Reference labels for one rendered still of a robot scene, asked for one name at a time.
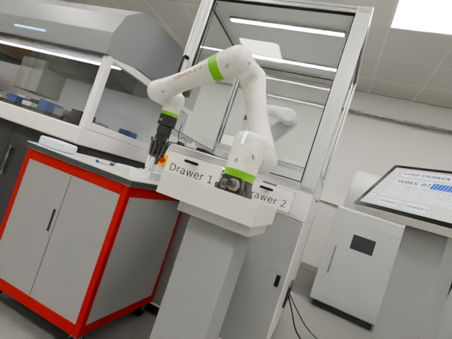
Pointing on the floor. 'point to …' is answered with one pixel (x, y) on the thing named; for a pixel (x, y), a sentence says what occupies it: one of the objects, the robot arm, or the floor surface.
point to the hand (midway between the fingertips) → (153, 163)
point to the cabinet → (252, 278)
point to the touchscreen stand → (416, 287)
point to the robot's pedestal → (202, 276)
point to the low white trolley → (83, 239)
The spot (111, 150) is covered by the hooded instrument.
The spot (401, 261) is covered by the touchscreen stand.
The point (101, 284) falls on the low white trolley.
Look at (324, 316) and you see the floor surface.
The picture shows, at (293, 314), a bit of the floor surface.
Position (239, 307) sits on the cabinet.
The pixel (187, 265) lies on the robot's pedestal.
